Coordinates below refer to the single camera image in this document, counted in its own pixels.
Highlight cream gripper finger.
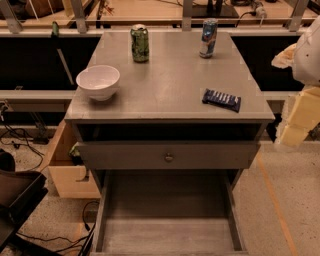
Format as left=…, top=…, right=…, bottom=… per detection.
left=271, top=43, right=296, bottom=69
left=279, top=86, right=320, bottom=147

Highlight blue rxbar blueberry wrapper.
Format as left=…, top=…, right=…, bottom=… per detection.
left=202, top=89, right=241, bottom=113

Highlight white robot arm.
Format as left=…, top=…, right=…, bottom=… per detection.
left=271, top=17, right=320, bottom=147

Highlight blue energy drink can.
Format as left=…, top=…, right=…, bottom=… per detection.
left=199, top=18, right=218, bottom=58

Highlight green soda can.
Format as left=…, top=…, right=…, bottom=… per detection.
left=130, top=24, right=149, bottom=63

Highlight grey wooden cabinet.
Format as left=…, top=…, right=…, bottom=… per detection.
left=64, top=30, right=276, bottom=256

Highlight grey upper drawer with knob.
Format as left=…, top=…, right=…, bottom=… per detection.
left=77, top=141, right=260, bottom=170

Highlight white ceramic bowl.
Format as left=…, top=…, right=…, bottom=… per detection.
left=76, top=65, right=120, bottom=101

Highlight grey open lower drawer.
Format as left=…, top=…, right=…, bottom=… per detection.
left=90, top=171, right=249, bottom=256

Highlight light wooden box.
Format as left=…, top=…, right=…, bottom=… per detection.
left=41, top=120, right=100, bottom=199

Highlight black tray cart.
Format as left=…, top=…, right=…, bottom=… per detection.
left=0, top=150, right=53, bottom=256

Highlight green handled tool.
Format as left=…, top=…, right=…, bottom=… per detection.
left=50, top=21, right=75, bottom=87

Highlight black floor cables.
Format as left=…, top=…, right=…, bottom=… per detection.
left=0, top=101, right=46, bottom=172

